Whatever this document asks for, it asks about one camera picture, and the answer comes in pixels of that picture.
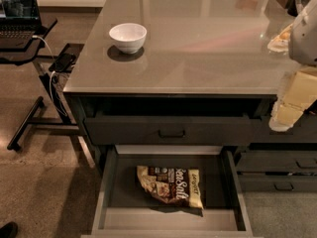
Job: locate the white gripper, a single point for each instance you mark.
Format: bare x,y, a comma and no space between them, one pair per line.
304,39

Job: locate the brown sea salt chip bag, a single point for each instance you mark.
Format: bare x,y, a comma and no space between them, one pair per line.
176,186

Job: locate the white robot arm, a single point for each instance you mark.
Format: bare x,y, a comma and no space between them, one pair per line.
299,39

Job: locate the right top drawer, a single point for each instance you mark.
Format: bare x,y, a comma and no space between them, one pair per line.
303,131

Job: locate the right bottom drawer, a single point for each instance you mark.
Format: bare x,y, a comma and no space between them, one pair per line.
278,183

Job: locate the dark top drawer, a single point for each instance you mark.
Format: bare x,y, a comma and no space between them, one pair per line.
173,121

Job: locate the open middle drawer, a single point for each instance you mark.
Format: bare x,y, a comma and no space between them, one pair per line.
125,210

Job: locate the white ceramic bowl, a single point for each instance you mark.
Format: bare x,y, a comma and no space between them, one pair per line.
128,37

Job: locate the black smartphone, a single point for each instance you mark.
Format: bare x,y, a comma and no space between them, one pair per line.
63,62

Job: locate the black laptop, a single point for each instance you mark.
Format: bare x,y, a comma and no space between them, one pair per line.
19,21

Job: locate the black shoe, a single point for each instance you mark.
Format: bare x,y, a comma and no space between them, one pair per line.
9,230

